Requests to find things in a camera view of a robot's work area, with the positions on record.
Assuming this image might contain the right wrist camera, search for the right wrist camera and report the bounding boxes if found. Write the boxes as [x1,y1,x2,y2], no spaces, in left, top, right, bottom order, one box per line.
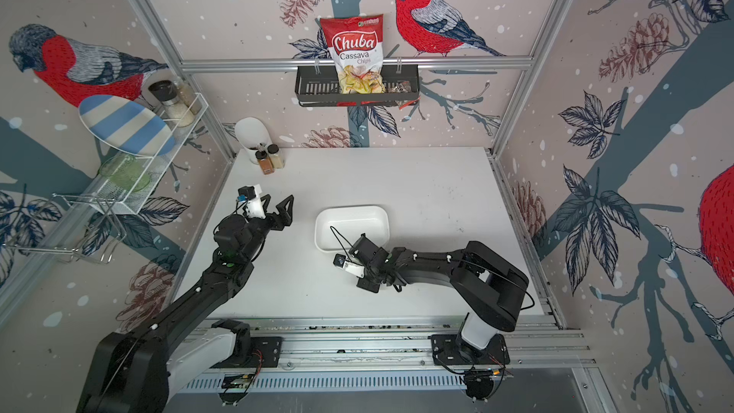
[333,254,364,278]

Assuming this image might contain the black wire wall basket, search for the black wire wall basket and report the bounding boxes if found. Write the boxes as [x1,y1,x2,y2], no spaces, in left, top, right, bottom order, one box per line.
[294,65,420,107]

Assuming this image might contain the brown spice bottle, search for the brown spice bottle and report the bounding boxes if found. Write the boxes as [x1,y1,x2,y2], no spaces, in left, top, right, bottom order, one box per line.
[255,150,274,175]

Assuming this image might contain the white wire wall rack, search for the white wire wall rack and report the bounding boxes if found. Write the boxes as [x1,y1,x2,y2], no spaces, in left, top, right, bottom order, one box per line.
[1,93,208,264]

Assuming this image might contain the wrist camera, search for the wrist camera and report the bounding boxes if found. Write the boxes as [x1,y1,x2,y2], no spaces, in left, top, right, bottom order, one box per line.
[333,254,364,278]
[236,185,266,219]

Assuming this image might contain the blue striped white plate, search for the blue striped white plate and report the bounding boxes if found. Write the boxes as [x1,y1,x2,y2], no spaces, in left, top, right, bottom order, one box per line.
[78,95,175,158]

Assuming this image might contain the aluminium horizontal frame rail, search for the aluminium horizontal frame rail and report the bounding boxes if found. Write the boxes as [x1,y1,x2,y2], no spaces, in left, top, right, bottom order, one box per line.
[180,55,534,75]

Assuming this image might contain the yellow spice bottle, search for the yellow spice bottle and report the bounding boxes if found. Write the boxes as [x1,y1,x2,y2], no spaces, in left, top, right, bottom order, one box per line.
[267,143,285,169]

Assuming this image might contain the black lid spice grinder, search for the black lid spice grinder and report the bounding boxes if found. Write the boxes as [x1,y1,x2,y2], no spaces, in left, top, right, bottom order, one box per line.
[148,80,195,128]

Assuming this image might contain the white plastic storage box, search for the white plastic storage box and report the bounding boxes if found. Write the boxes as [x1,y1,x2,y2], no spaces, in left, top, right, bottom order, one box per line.
[315,206,390,254]

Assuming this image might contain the red Chuba chips bag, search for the red Chuba chips bag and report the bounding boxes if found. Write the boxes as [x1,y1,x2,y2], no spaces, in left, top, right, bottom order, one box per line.
[320,15,386,95]

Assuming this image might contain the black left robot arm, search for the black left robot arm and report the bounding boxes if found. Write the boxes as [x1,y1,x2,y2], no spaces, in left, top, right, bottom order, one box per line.
[76,195,294,412]

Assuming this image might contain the white utensil holder cup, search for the white utensil holder cup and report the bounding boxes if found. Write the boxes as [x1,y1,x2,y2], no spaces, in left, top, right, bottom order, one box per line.
[234,117,273,164]

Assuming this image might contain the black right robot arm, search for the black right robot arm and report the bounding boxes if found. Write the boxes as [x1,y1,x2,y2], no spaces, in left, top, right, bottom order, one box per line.
[334,235,529,350]

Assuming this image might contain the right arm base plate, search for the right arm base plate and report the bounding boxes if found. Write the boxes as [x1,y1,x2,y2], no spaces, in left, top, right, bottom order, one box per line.
[430,334,510,367]

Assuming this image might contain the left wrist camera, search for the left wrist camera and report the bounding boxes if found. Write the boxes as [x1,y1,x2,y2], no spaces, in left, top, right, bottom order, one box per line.
[236,185,266,219]

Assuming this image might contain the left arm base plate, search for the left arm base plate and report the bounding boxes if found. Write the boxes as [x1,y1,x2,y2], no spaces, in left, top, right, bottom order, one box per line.
[211,319,283,369]

